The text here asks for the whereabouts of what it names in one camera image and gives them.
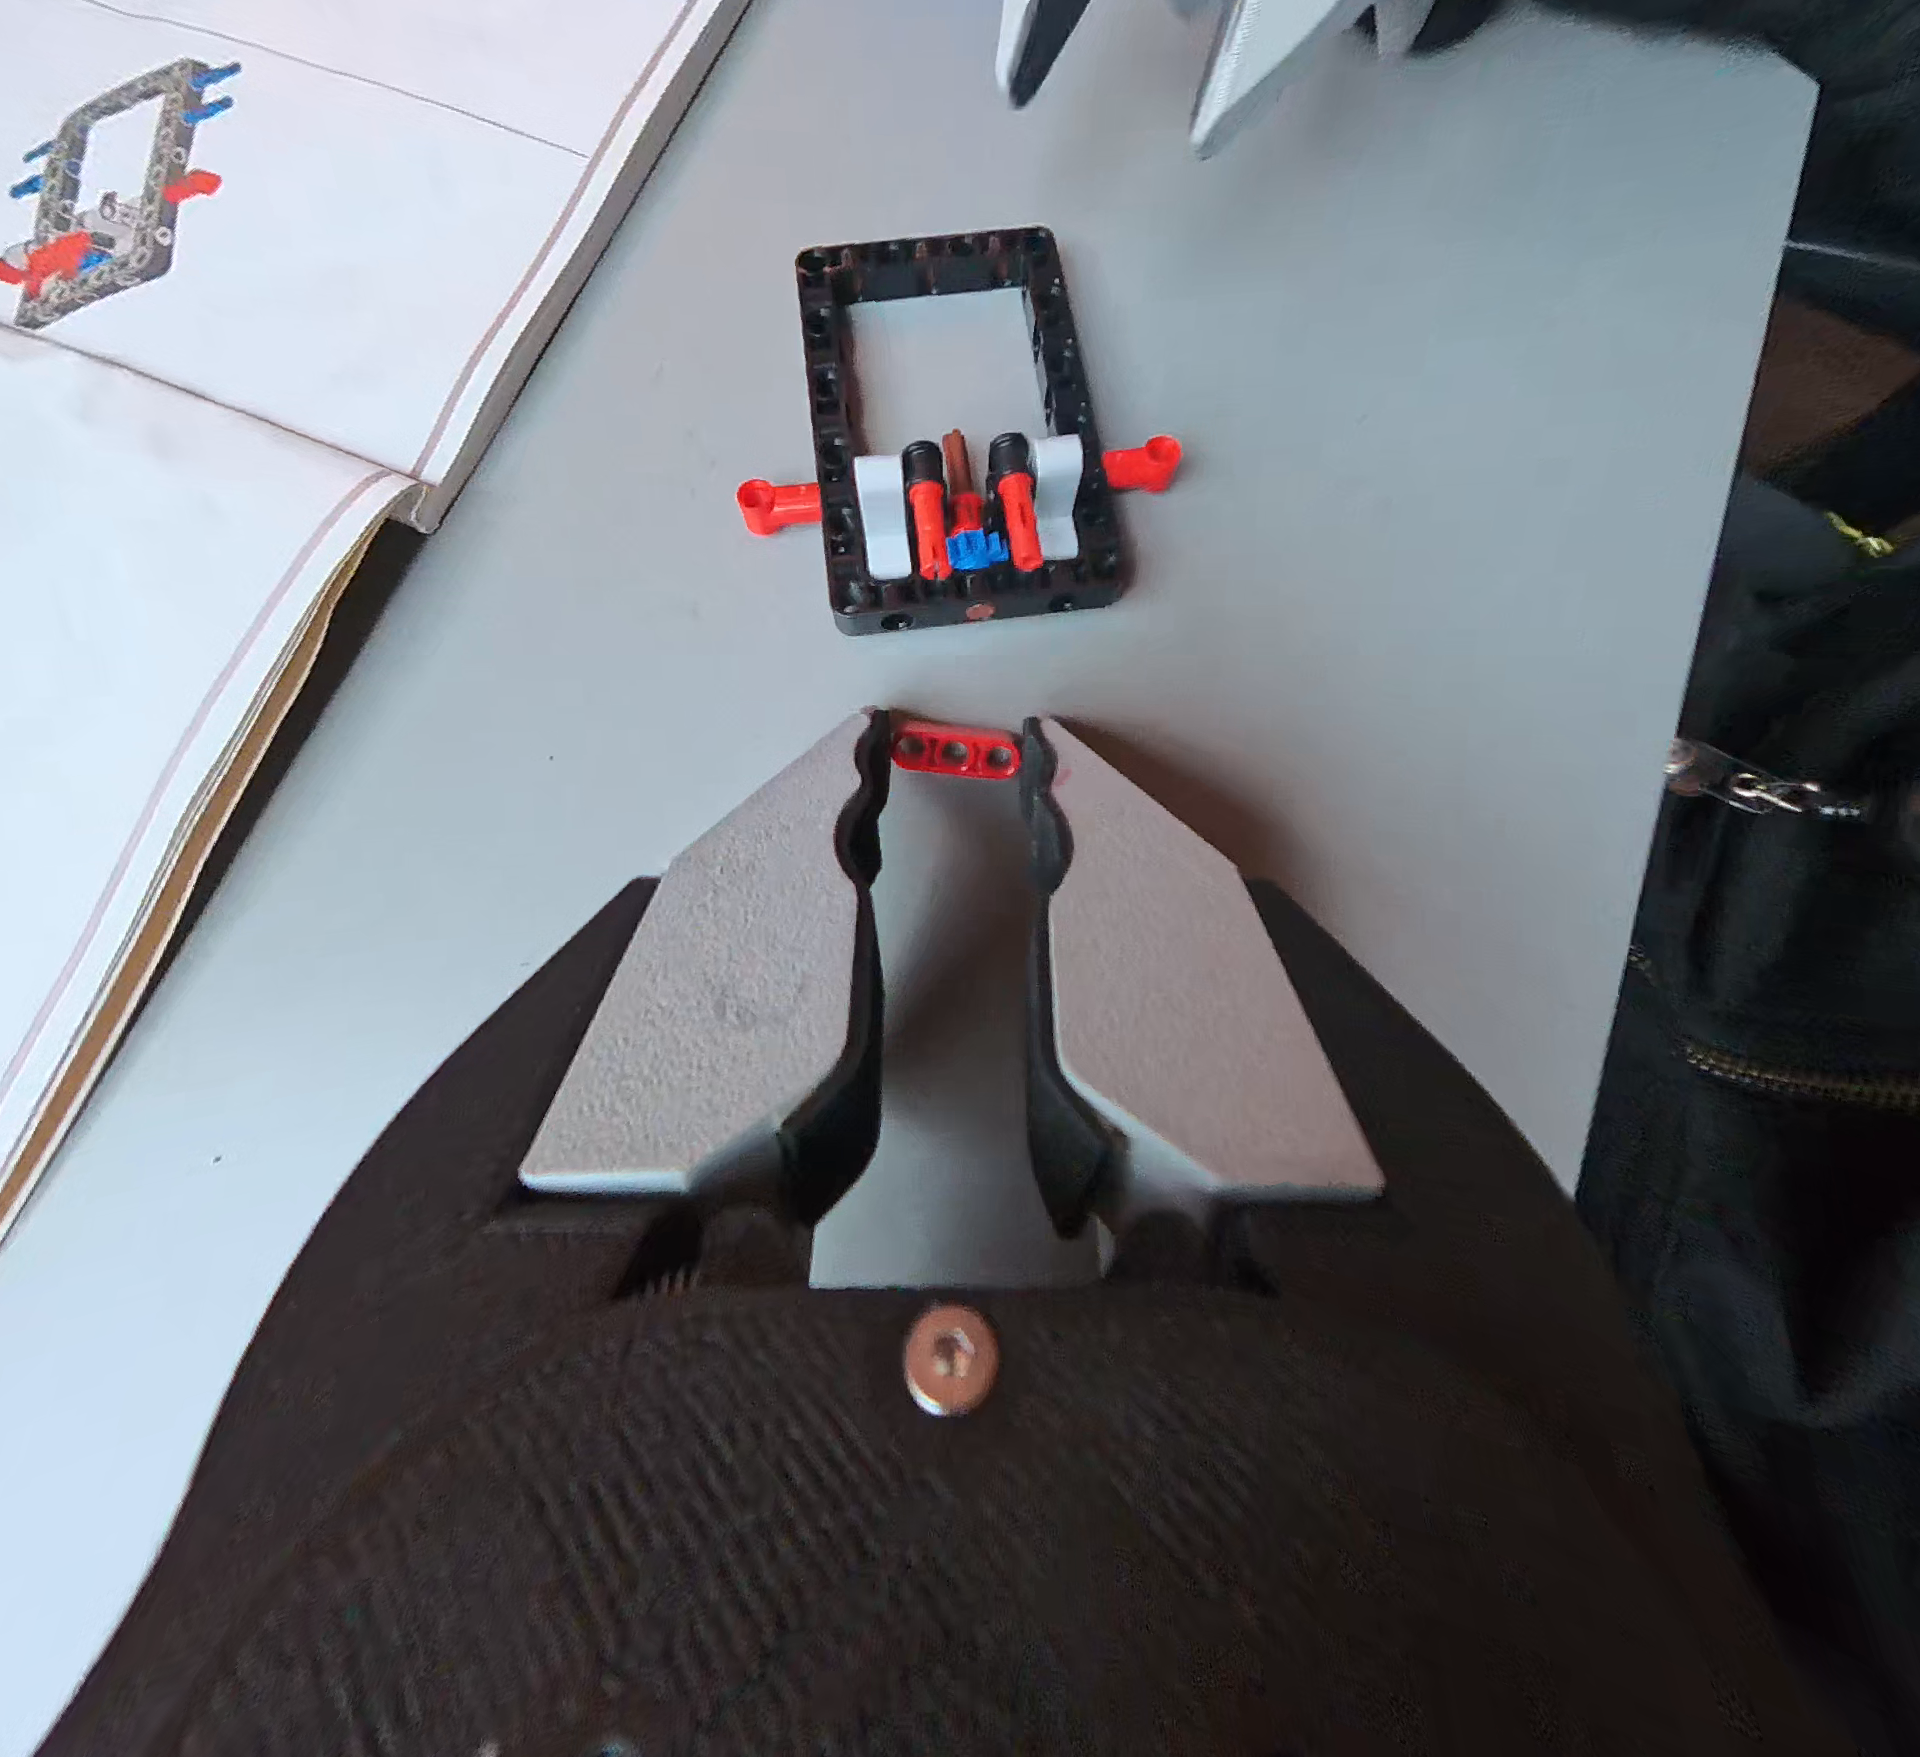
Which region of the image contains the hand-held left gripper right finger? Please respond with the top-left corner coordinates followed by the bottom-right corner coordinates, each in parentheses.
top-left (1021, 714), bottom-right (1385, 1240)

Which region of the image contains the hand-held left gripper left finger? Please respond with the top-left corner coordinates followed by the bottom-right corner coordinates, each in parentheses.
top-left (516, 710), bottom-right (898, 1226)

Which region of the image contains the thin red three-hole lego beam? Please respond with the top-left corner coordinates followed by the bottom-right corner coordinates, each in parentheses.
top-left (890, 725), bottom-right (1027, 779)

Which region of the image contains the black lego frame assembly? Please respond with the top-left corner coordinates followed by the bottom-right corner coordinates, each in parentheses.
top-left (734, 227), bottom-right (1188, 637)

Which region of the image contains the person's right forearm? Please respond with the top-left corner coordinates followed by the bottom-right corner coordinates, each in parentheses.
top-left (1501, 0), bottom-right (1920, 250)

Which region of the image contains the lego instruction booklet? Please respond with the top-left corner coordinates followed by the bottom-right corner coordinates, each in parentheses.
top-left (0, 0), bottom-right (858, 1237)

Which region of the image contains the person's black jacket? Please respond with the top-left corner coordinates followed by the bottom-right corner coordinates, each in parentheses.
top-left (1575, 242), bottom-right (1920, 1757)

